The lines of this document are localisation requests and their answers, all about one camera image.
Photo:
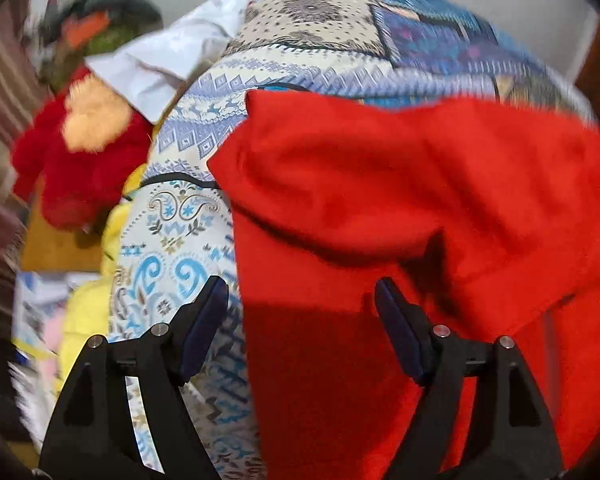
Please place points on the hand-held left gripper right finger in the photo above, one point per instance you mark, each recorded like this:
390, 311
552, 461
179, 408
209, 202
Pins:
400, 325

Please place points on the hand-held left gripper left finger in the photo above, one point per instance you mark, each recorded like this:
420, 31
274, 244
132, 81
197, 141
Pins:
205, 320

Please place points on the grey plush toy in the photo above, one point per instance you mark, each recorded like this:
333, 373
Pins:
130, 5

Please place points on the striped brown curtain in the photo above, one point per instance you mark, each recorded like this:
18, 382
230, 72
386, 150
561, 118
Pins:
0, 85

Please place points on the red plush toy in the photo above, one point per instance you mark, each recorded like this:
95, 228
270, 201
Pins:
80, 175

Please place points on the printed bed sheet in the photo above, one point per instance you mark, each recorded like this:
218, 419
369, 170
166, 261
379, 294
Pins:
37, 310

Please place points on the yellow blanket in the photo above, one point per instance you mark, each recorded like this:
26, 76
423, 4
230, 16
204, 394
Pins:
87, 310

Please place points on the red zip hoodie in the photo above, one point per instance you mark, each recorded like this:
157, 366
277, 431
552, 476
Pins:
380, 200

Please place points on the blue patchwork quilt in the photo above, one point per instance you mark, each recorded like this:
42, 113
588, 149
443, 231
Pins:
290, 35

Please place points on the green patterned cloth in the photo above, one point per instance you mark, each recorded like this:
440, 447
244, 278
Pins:
110, 45

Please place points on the white cloth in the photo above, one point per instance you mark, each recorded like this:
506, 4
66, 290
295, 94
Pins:
170, 55

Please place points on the pile of clothes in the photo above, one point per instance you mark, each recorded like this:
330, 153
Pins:
60, 5

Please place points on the ochre cushion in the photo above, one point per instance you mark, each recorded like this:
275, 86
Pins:
55, 245

